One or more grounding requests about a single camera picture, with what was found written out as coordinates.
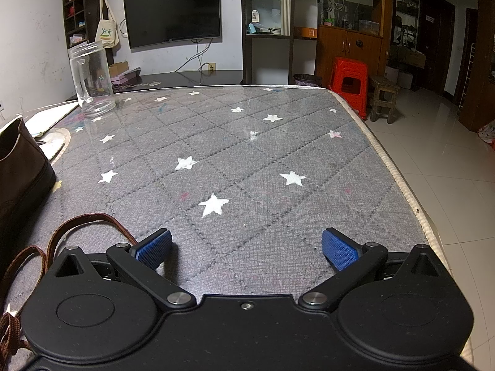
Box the grey star table cover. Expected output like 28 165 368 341
0 84 449 356

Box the black television stand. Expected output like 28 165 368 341
66 70 244 101

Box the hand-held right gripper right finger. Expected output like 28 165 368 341
298 227 450 312

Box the brown shoelace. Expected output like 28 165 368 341
0 213 137 356

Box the small wooden stool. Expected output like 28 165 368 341
368 75 401 124

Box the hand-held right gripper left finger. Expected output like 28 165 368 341
45 229 196 312

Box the small cardboard box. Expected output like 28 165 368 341
108 61 130 78

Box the cream tote bag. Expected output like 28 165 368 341
95 0 119 49

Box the brown leather shoe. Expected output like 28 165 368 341
0 118 57 279

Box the pink box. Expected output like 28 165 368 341
111 72 142 86

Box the dark wooden door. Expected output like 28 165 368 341
420 0 457 97

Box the white paper notebook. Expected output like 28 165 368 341
23 102 80 138

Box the glass display cabinet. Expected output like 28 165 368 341
240 0 321 86

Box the black wall television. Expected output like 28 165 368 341
123 0 222 49

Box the red plastic stool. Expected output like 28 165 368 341
329 57 369 119

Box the brown wooden cabinet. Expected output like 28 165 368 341
315 0 387 86

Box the dark wooden cubby shelf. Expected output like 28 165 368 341
62 0 117 66

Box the purple patterned trash bin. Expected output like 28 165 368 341
293 73 323 87

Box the clear glass mug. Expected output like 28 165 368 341
68 41 115 115

